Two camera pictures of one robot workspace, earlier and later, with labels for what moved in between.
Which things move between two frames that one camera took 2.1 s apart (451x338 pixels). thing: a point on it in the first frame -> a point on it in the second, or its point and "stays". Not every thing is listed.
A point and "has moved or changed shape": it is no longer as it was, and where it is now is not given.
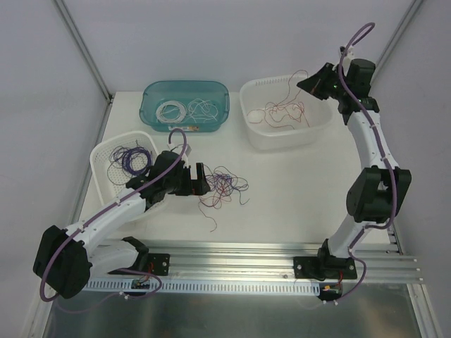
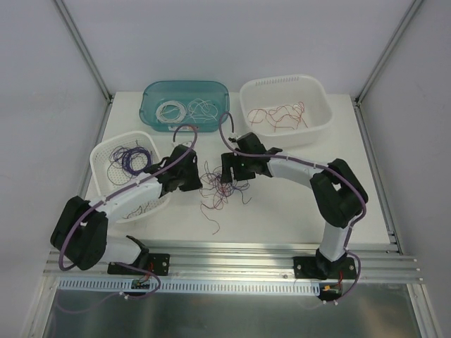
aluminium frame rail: [267, 260] stays
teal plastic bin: [195, 105] stays
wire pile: [222, 182] has moved or changed shape
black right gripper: [326, 83] -> [230, 166]
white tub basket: [281, 115] stays
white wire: [201, 110] stays
